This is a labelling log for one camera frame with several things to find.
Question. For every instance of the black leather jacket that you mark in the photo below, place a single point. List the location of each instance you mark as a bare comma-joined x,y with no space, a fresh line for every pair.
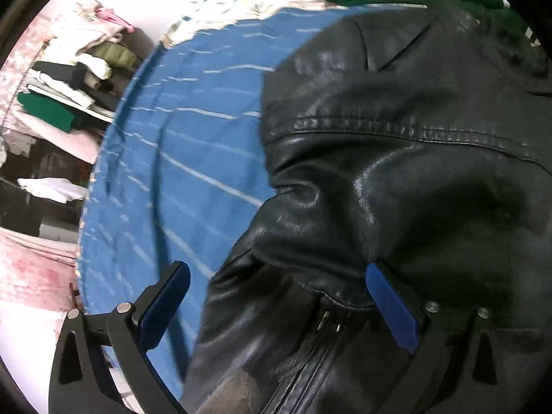
388,207

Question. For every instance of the white folded cloth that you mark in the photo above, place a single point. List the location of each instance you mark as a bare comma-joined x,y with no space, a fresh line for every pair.
49,188

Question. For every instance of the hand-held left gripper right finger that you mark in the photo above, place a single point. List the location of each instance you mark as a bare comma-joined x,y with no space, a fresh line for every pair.
393,306

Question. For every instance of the pink clothes hanger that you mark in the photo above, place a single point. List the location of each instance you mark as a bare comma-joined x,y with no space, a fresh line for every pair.
114,18

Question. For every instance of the shelf of folded clothes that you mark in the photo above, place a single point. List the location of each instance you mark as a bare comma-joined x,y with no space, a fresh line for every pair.
64,90

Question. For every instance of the blue striped bed sheet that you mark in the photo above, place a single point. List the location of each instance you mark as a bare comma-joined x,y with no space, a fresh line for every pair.
181,155

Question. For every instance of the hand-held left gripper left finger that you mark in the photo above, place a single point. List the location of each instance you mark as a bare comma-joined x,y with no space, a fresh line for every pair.
166,302

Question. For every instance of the green folded cloth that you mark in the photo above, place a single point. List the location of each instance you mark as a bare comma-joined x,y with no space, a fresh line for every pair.
47,110

